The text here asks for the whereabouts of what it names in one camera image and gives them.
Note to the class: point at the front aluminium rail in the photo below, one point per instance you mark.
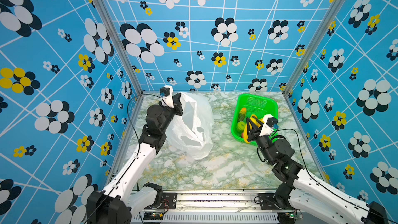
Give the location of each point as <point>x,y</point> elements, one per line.
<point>229,207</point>

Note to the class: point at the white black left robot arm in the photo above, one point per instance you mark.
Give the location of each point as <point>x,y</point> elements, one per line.
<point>111,205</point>

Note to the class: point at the green orange mango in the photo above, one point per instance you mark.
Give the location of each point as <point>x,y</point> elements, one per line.
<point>242,114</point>

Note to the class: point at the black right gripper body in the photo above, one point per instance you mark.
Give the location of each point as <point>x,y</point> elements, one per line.
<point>265,146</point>

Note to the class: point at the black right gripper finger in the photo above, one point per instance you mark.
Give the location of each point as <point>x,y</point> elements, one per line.
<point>253,135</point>
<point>256,123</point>

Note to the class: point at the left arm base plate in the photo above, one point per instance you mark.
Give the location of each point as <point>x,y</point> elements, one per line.
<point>167,202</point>

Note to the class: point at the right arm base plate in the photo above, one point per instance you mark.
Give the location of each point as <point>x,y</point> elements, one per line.
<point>268,202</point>

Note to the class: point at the yellow banana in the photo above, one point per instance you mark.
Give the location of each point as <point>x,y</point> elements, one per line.
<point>247,131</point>

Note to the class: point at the right rear aluminium frame post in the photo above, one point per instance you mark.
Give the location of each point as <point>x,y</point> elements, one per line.
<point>314,43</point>

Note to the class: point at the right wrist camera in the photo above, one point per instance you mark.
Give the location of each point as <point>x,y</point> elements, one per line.
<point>270,125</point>

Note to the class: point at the left rear aluminium frame post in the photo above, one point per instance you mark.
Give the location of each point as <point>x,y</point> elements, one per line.
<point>111,29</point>

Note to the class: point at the green fruit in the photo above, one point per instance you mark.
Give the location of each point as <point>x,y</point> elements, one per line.
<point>240,127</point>

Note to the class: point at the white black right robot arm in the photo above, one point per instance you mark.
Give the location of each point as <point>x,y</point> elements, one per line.
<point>300,188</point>

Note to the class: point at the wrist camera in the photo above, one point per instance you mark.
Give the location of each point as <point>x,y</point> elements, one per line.
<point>270,125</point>
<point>166,97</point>

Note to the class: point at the white plastic bag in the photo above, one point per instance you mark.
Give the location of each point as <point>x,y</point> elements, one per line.
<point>191,132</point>

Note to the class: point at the aluminium frame post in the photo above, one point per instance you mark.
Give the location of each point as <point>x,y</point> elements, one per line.
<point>314,43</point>
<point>111,29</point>

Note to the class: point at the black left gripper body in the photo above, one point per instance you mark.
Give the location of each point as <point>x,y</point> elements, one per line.
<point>168,115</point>

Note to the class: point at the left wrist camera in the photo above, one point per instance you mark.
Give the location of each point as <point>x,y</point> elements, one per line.
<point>166,97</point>

